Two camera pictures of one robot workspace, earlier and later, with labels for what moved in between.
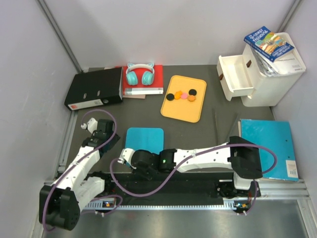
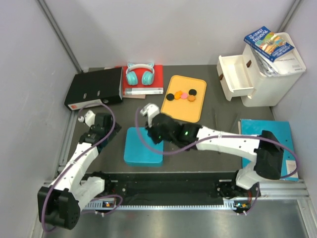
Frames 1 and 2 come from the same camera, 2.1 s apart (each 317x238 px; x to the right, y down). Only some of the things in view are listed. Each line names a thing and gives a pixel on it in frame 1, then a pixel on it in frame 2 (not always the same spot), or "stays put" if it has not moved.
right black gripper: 138,171 to 151,133
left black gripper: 114,140 to 117,129
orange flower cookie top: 177,95 stays put
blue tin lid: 149,139 stays put
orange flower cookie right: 191,98 stays put
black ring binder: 95,88 stays put
